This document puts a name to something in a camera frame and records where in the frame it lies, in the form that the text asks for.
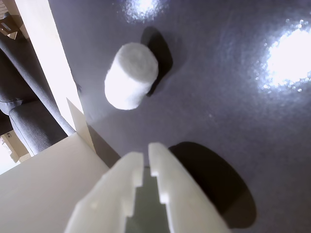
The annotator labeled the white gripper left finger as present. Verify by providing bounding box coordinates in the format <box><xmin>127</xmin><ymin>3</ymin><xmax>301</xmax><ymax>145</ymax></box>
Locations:
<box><xmin>64</xmin><ymin>152</ymin><xmax>143</xmax><ymax>233</ymax></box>

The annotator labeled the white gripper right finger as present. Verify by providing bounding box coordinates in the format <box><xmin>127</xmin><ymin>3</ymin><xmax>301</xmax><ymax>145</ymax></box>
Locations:
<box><xmin>147</xmin><ymin>142</ymin><xmax>231</xmax><ymax>233</ymax></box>

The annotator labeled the black table mat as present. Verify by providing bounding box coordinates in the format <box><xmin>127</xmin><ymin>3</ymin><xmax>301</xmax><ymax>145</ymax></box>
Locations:
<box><xmin>47</xmin><ymin>0</ymin><xmax>311</xmax><ymax>233</ymax></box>

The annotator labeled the grey fabric sofa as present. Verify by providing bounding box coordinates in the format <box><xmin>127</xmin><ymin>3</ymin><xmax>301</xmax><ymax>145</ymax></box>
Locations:
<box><xmin>0</xmin><ymin>36</ymin><xmax>76</xmax><ymax>156</ymax></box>

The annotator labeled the brown cardboard box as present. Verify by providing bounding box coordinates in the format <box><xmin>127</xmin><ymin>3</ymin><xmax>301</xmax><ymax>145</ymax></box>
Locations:
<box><xmin>0</xmin><ymin>13</ymin><xmax>26</xmax><ymax>41</ymax></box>

